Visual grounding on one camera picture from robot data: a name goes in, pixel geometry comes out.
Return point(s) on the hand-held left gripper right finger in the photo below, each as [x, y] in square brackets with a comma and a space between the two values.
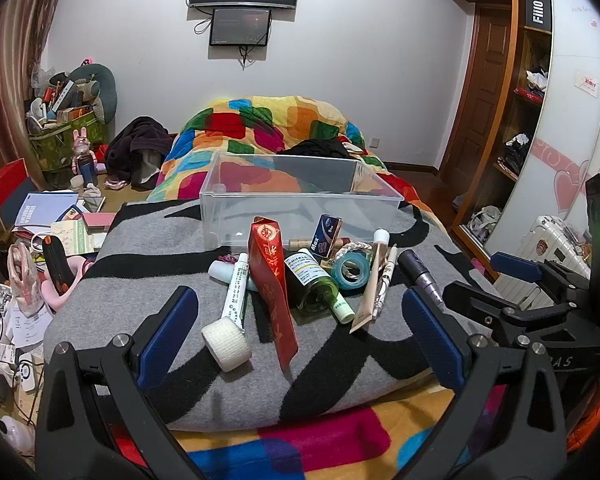
[430, 335]

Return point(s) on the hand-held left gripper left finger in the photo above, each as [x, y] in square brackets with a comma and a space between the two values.
[170, 330]

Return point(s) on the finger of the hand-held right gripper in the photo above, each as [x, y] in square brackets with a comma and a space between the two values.
[517, 266]
[472, 302]

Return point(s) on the black silver pen tool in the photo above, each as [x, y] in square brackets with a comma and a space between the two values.
[422, 277]

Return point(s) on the white bandage roll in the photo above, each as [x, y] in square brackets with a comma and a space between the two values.
[226, 344]

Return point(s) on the patterned pen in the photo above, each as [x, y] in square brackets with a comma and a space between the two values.
[386, 280]

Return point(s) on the pale tube with white cap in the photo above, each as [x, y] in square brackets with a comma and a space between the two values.
[372, 285]

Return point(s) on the white ointment tube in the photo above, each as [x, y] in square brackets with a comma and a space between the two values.
[236, 290]

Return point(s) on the pale teal bottle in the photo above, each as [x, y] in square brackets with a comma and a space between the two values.
[221, 271]

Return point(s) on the small white green tube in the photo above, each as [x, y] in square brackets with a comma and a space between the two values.
[342, 308]

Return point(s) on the blue tape roll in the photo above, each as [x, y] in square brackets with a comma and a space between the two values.
[350, 269]

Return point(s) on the red gold envelope packet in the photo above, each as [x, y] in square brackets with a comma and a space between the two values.
[270, 280]

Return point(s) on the wooden stamp block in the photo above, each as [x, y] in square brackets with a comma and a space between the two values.
[336, 252]

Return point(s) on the green glass bottle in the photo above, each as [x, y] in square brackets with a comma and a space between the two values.
[310, 282]

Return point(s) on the small blue box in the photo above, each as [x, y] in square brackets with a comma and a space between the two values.
[326, 237]

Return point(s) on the clear plastic bin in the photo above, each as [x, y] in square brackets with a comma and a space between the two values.
[300, 195]

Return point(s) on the white suitcase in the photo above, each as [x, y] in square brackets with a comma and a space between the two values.
[555, 242]

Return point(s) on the white handbag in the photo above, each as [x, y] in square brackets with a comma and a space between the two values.
[485, 222]

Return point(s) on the grey black blanket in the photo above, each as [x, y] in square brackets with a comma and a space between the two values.
[130, 270]

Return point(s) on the black orange device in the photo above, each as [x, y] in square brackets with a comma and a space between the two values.
[60, 265]

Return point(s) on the white sliding wardrobe door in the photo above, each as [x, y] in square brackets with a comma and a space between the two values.
[570, 125]

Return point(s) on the pink bag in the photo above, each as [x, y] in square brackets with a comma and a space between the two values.
[24, 277]

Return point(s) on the wooden wardrobe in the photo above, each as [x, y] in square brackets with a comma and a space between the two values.
[510, 110]

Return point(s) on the blue paper booklet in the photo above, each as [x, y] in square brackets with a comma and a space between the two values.
[42, 209]

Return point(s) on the dark blue flask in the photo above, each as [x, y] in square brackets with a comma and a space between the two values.
[87, 172]

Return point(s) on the wooden door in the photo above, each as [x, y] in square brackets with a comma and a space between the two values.
[482, 90]

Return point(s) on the dark garment pile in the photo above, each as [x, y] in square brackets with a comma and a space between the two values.
[137, 145]

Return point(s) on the pink rabbit toy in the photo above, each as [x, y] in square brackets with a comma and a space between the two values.
[82, 147]

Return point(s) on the green storage box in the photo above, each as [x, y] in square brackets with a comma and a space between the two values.
[60, 140]

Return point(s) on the black clothing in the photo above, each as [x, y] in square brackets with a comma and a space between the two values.
[312, 148]

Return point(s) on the red box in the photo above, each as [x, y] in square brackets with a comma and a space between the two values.
[2, 185]

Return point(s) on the colourful patchwork quilt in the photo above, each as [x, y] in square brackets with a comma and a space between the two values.
[260, 125]

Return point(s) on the grey neck pillow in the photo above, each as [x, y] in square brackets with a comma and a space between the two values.
[102, 87]

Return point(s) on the black printed box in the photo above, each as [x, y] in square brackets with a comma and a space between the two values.
[538, 10]

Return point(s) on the striped curtain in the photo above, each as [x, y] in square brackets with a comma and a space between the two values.
[10, 60]

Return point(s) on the wall socket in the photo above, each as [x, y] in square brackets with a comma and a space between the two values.
[374, 142]

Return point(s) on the small wall monitor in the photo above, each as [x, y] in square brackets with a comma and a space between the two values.
[240, 26]

